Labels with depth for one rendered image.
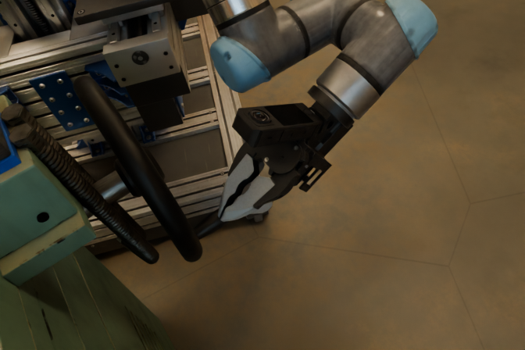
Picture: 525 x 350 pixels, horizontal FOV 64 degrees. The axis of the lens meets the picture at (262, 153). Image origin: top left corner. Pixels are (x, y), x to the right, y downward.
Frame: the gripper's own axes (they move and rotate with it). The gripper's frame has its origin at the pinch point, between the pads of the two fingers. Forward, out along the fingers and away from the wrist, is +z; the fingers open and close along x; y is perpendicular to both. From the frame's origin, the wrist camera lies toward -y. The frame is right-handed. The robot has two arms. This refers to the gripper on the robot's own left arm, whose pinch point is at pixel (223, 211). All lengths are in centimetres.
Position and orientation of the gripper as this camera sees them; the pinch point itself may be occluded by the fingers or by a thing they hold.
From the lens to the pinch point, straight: 56.1
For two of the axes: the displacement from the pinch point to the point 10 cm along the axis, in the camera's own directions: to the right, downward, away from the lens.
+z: -6.7, 7.3, 1.5
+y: 4.8, 2.7, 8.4
